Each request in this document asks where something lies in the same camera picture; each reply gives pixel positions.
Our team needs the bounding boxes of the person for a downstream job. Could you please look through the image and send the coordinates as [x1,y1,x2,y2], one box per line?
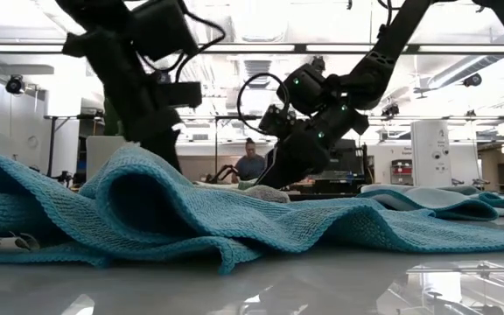
[229,137,267,184]

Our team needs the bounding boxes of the light blue microfiber towel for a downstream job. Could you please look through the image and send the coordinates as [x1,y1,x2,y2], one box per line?
[359,183,504,221]

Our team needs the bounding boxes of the long LED light bar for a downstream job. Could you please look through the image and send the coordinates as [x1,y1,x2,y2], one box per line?
[0,42,504,56]

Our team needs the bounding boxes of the light wooden cabinet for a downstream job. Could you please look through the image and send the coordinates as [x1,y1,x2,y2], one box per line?
[479,142,504,193]

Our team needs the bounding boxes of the white pillar cabinet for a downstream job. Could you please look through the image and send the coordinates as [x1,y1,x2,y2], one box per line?
[410,119,453,188]

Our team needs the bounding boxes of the black computer monitor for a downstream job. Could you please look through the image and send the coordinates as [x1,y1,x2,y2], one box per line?
[321,138,363,176]

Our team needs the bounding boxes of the red storage shelf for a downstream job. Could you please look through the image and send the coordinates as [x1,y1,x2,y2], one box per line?
[390,158,413,186]

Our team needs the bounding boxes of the teal microfiber towel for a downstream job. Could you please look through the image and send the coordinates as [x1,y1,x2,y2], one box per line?
[0,144,504,276]

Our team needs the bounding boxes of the grey microfiber towel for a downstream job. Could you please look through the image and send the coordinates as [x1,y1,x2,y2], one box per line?
[245,184,291,205]

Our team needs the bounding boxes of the brown partition panel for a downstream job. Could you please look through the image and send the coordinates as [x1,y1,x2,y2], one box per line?
[177,155,244,183]

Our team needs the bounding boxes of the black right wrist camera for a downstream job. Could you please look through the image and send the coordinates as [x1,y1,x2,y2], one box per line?
[258,103,298,137]

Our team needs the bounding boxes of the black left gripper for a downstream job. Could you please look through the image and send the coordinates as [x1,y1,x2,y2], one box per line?
[61,28,184,174]

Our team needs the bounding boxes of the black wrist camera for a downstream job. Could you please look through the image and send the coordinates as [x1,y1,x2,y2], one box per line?
[158,80,204,109]
[258,103,298,137]

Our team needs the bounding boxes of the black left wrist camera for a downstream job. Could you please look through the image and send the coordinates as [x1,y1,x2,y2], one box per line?
[158,80,204,109]

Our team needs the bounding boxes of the black ceiling spotlight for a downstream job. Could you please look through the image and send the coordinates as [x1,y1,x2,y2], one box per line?
[381,102,401,118]
[462,72,484,88]
[5,74,25,95]

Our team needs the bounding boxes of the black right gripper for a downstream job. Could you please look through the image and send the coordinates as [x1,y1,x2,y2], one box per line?
[256,107,370,190]

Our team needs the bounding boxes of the black table stand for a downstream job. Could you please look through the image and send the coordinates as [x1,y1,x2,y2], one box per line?
[44,114,104,177]

